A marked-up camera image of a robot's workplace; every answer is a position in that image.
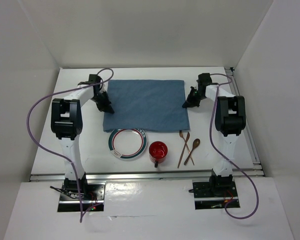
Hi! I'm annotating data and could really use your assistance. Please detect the white plate green red rim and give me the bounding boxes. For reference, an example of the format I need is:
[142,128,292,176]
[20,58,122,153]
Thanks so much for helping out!
[108,129,148,162]

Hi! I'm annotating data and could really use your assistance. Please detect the aluminium rail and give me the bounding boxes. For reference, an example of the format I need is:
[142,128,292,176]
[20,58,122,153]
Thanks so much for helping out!
[29,169,266,182]
[224,66,263,171]

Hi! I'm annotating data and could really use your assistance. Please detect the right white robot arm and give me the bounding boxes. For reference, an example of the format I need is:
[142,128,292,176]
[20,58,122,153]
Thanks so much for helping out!
[182,73,246,197]

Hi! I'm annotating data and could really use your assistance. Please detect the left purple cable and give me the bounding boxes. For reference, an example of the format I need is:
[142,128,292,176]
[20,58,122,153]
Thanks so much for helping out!
[26,67,115,223]

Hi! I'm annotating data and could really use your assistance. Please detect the copper spoon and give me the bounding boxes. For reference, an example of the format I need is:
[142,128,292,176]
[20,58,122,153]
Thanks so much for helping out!
[184,138,201,166]

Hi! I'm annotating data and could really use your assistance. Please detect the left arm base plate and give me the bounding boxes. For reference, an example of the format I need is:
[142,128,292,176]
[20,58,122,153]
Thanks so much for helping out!
[49,181,106,213]

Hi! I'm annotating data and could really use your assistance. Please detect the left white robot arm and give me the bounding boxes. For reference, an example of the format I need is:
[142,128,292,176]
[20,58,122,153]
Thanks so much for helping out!
[50,74,115,200]

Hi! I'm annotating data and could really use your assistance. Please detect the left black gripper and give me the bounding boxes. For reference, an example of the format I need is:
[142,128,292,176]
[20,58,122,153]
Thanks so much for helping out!
[90,90,113,114]

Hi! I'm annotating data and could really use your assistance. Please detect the blue cloth placemat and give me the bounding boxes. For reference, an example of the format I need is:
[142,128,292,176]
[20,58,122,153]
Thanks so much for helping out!
[103,79,190,133]

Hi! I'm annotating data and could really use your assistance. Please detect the red mug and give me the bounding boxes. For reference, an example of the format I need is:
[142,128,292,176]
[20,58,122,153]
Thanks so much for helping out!
[148,141,168,168]

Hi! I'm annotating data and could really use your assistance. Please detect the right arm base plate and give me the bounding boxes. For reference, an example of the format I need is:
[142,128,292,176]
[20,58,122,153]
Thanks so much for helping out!
[188,181,240,210]

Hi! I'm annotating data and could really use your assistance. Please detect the aluminium rail right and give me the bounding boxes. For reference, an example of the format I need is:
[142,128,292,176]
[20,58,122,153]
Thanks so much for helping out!
[224,66,263,171]

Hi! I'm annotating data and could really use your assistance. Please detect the aluminium rail front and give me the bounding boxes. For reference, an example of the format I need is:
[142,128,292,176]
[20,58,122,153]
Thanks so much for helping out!
[29,169,266,182]

